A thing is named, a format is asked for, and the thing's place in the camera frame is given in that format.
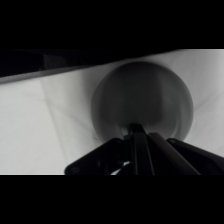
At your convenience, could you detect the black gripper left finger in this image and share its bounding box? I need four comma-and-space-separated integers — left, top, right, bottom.
127, 123, 156, 176

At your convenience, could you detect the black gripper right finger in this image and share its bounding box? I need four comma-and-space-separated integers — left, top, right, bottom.
147, 132, 202, 176

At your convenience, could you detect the grey bowl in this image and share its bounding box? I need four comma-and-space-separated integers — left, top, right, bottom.
90, 60, 195, 145

